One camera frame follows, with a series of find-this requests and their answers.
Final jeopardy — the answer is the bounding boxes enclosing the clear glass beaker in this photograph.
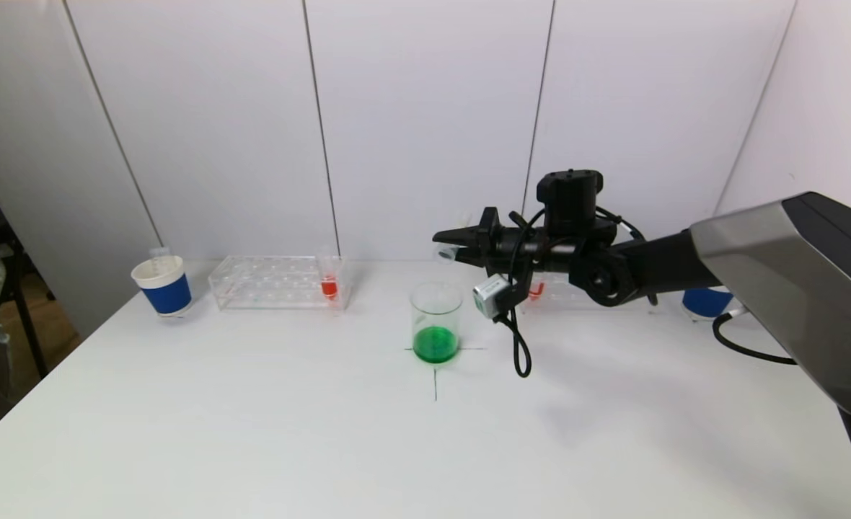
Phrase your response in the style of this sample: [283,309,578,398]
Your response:
[409,282,464,365]

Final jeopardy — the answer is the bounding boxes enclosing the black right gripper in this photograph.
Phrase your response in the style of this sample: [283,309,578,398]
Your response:
[432,206,540,278]

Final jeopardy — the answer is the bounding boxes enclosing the black chair legs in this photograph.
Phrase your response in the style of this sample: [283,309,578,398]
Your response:
[0,238,51,381]

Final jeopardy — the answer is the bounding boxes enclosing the clear acrylic test tube rack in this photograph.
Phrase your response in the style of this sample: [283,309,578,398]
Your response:
[209,255,349,312]
[516,272,661,314]

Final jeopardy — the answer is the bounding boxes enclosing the red pigment test tube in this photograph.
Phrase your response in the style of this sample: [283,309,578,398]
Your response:
[316,247,342,302]

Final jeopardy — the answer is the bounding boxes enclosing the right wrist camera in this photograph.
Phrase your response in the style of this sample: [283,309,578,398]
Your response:
[472,273,514,322]

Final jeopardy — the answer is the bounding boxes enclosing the blue sleeved white paper cup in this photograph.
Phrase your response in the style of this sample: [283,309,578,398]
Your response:
[131,256,195,319]
[682,287,735,320]

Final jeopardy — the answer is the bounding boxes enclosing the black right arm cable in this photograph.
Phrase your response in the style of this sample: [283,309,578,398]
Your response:
[712,309,798,365]
[494,208,547,379]

